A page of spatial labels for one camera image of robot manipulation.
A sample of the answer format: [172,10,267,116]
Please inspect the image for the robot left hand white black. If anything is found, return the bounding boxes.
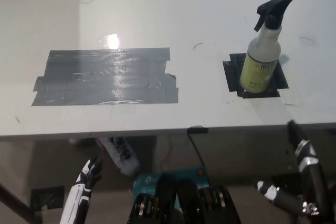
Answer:
[59,155,103,224]

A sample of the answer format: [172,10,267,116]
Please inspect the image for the thin black cable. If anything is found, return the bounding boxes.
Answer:
[188,132,206,166]

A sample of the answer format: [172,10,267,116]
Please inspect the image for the black floor tape mark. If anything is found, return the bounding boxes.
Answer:
[30,186,65,210]
[271,174,302,191]

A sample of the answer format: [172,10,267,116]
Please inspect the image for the black tape square marker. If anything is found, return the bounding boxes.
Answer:
[222,52,289,99]

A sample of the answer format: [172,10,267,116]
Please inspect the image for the spray bottle with black trigger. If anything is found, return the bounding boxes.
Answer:
[239,0,293,94]

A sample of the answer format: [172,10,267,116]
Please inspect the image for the black robot legs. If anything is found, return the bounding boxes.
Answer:
[127,165,242,224]

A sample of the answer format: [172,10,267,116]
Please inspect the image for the grey duct tape patch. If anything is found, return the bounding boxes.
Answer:
[30,47,180,106]

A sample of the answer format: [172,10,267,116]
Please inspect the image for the white sneaker with black laces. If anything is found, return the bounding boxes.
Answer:
[96,136,141,176]

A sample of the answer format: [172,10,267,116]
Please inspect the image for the black table leg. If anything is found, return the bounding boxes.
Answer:
[0,182,43,224]

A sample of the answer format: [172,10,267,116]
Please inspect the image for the robot right hand white black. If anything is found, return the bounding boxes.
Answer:
[256,120,334,224]

